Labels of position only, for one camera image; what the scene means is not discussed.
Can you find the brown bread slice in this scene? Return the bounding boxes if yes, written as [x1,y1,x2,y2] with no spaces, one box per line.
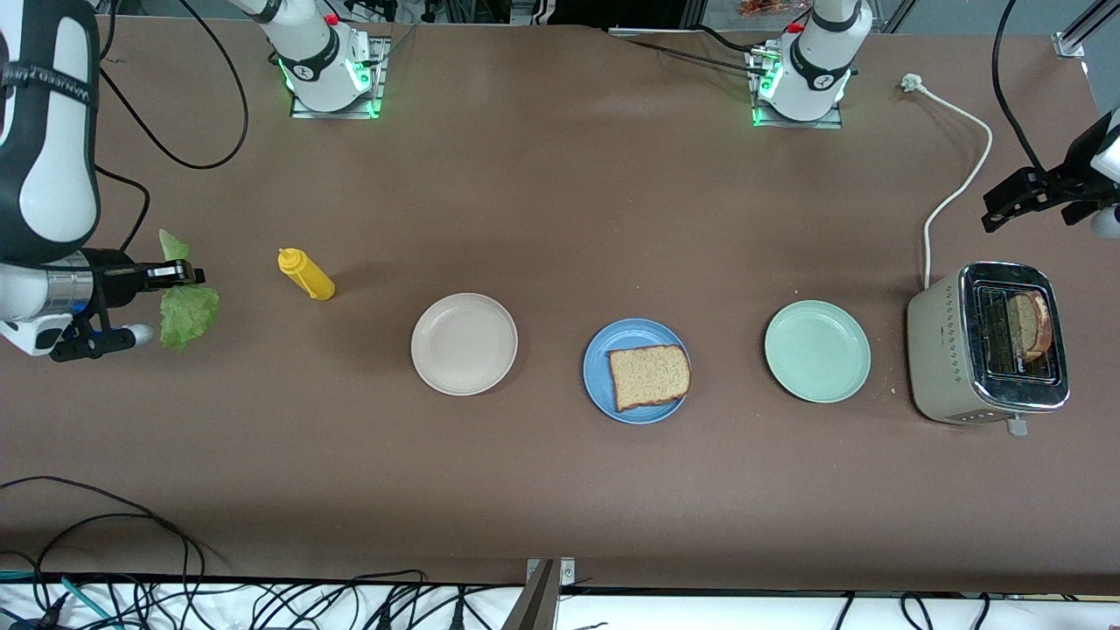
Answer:
[1006,291,1052,362]
[608,344,692,413]

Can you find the beige round plate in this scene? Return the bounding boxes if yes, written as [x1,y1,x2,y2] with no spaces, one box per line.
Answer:
[410,292,519,397]

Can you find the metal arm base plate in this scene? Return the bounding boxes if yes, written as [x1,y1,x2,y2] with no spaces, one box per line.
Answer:
[290,37,388,119]
[748,48,845,130]

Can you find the white toaster power cord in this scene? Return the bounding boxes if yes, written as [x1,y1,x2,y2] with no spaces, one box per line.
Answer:
[901,73,995,291]

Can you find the thin black base cable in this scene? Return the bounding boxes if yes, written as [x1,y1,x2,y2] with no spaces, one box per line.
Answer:
[604,24,775,75]

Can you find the long black looped cable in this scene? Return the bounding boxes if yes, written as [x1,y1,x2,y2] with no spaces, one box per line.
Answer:
[0,475,207,613]

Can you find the aluminium frame profile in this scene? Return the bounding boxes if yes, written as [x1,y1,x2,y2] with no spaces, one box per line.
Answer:
[1054,0,1120,60]

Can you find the beige chrome toaster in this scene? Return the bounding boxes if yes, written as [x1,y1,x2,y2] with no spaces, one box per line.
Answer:
[906,261,1072,438]

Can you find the teal cable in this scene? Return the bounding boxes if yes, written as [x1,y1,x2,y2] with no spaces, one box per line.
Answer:
[0,569,116,630]

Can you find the blue round plate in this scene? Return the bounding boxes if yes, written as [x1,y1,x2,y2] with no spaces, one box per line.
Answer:
[583,317,692,425]

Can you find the green lettuce leaf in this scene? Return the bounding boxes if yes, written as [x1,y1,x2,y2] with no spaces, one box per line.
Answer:
[157,229,221,353]

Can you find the grey metal bracket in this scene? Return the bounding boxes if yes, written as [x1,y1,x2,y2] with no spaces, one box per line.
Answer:
[500,557,577,630]

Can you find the yellow squeeze sauce bottle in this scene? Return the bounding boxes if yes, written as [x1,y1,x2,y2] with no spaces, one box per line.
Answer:
[277,248,336,302]

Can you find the green round plate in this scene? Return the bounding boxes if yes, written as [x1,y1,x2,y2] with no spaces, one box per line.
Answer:
[764,299,872,404]

